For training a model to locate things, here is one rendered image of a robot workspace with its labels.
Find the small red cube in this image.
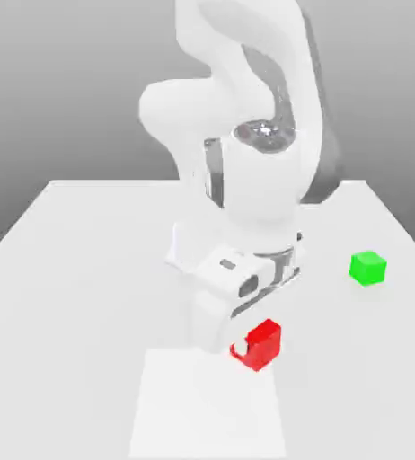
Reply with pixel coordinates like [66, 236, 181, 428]
[229, 318, 282, 373]

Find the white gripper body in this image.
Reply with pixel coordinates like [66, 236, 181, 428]
[191, 268, 302, 356]

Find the small green cube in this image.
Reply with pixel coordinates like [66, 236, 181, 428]
[349, 250, 388, 288]

